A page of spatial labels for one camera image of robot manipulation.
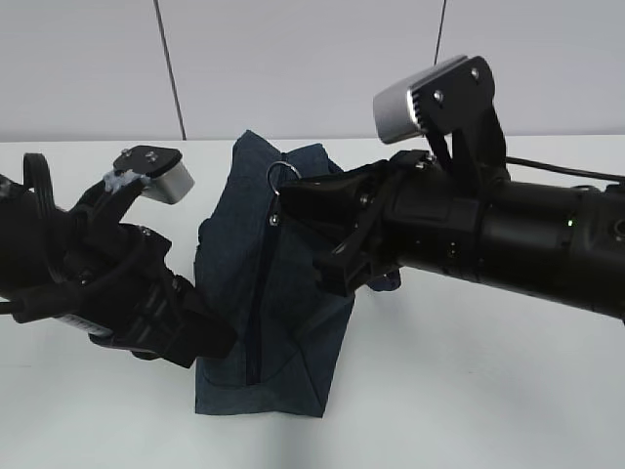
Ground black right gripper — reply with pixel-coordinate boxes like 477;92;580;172
278;150;483;296

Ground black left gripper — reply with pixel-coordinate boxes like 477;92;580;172
9;219;237;368

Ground metal zipper key ring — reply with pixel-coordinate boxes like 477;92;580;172
267;160;302;229

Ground dark blue lunch bag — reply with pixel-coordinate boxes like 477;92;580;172
193;129;402;419

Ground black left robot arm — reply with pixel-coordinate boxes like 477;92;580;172
1;146;237;367

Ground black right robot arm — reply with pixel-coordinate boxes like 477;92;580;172
279;150;624;319

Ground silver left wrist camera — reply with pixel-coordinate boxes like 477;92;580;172
65;145;196;231

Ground dark blue cable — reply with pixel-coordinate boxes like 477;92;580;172
505;155;625;190

